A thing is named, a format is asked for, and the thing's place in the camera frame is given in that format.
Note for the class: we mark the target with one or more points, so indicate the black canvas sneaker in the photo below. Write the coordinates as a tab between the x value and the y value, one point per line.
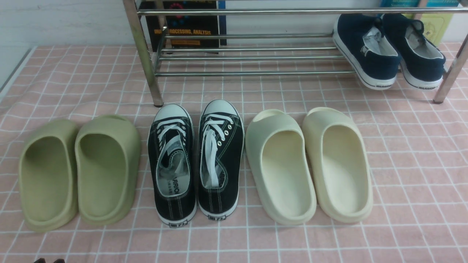
170	150
221	146

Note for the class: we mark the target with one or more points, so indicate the left navy canvas shoe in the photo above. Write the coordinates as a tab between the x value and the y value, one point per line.
362	41

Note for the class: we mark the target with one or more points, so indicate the navy canvas shoe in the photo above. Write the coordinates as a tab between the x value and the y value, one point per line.
422	63
362	41

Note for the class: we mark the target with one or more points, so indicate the right navy canvas shoe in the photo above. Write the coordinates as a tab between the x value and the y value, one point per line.
422	63

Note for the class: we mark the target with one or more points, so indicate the left green foam slipper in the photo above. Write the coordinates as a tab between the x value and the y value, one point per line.
47	176

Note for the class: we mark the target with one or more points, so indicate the green foam slipper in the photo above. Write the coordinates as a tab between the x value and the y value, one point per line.
107	150
47	176

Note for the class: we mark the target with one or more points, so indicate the right green foam slipper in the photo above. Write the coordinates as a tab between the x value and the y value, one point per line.
107	150

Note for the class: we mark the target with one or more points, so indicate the black image processing book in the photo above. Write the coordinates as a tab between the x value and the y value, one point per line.
189	25

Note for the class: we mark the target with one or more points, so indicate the left cream foam slipper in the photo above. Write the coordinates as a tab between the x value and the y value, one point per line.
275	148

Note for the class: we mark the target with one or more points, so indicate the cream foam slipper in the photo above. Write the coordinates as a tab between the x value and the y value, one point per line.
339	163
275	148

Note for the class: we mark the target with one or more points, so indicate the right cream foam slipper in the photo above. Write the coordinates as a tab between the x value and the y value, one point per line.
339	163

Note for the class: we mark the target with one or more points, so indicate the yellow green book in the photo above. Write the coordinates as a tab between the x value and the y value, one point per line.
435	25

